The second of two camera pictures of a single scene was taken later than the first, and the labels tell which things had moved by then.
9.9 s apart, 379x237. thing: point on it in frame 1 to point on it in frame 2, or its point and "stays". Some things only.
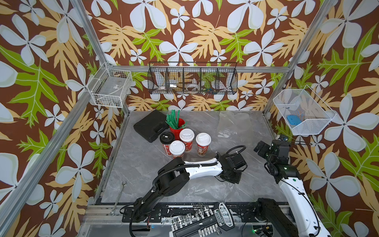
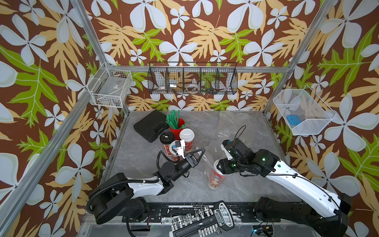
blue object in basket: (293, 119) stays
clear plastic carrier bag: (219, 191) to (208, 157)
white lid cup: (187, 135) stays
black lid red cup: (166, 138) stays
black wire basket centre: (203, 77) stays
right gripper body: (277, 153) to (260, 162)
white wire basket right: (303, 111) stays
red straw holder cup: (176, 132) stays
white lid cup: (203, 139) to (216, 177)
